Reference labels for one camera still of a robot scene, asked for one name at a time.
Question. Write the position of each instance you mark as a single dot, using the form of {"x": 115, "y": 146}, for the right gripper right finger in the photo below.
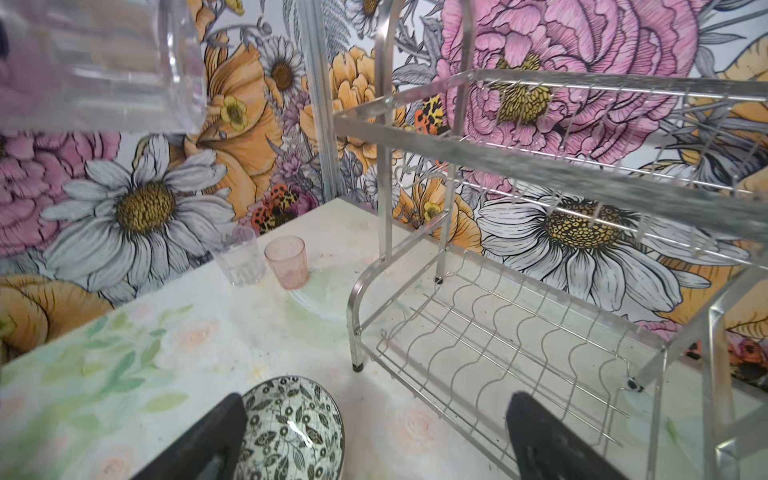
{"x": 545, "y": 448}

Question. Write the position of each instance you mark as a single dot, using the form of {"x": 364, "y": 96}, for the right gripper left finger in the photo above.
{"x": 209, "y": 449}

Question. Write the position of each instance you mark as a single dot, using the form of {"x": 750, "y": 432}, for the pink patterned bowl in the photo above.
{"x": 294, "y": 430}

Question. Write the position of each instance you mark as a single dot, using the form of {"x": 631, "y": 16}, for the clear drinking glass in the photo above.
{"x": 240, "y": 257}
{"x": 101, "y": 65}

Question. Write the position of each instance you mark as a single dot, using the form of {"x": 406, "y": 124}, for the pink drinking glass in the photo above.
{"x": 288, "y": 260}

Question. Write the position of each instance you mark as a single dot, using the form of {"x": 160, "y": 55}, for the chrome two-tier dish rack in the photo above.
{"x": 573, "y": 201}

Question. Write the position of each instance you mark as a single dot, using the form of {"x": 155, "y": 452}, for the clear plastic lid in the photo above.
{"x": 327, "y": 290}

